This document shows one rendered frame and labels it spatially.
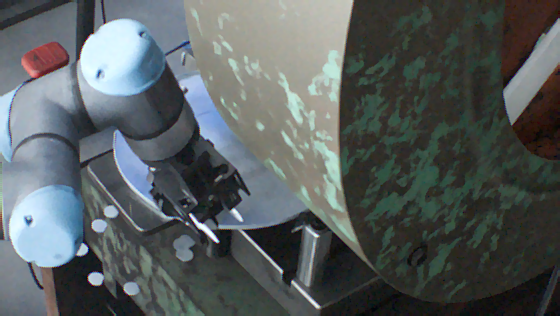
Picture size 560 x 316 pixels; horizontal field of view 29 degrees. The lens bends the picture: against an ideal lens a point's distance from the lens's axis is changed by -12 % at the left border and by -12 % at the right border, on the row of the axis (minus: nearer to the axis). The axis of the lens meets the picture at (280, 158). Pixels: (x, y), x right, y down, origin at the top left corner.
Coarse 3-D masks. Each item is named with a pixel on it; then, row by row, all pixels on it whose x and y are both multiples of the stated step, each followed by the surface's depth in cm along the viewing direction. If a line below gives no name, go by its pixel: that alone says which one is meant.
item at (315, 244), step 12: (312, 228) 138; (324, 228) 138; (312, 240) 138; (324, 240) 138; (300, 252) 141; (312, 252) 139; (324, 252) 140; (300, 264) 142; (312, 264) 140; (324, 264) 141; (300, 276) 143; (312, 276) 142; (324, 276) 143
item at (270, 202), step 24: (192, 72) 158; (192, 96) 155; (216, 120) 151; (120, 144) 147; (216, 144) 148; (240, 144) 148; (120, 168) 143; (144, 168) 145; (240, 168) 145; (264, 168) 146; (144, 192) 141; (240, 192) 143; (264, 192) 143; (288, 192) 144; (264, 216) 140; (288, 216) 140
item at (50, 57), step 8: (40, 48) 165; (48, 48) 165; (56, 48) 165; (24, 56) 164; (32, 56) 164; (40, 56) 164; (48, 56) 164; (56, 56) 164; (64, 56) 164; (24, 64) 163; (32, 64) 162; (40, 64) 162; (48, 64) 162; (56, 64) 163; (64, 64) 164; (32, 72) 161; (40, 72) 161; (48, 72) 162
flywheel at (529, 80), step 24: (528, 0) 96; (552, 0) 99; (504, 24) 96; (528, 24) 99; (504, 48) 98; (528, 48) 101; (552, 48) 93; (504, 72) 101; (528, 72) 93; (552, 72) 110; (504, 96) 93; (528, 96) 95; (552, 96) 110; (528, 120) 109; (552, 120) 113; (528, 144) 112; (552, 144) 114
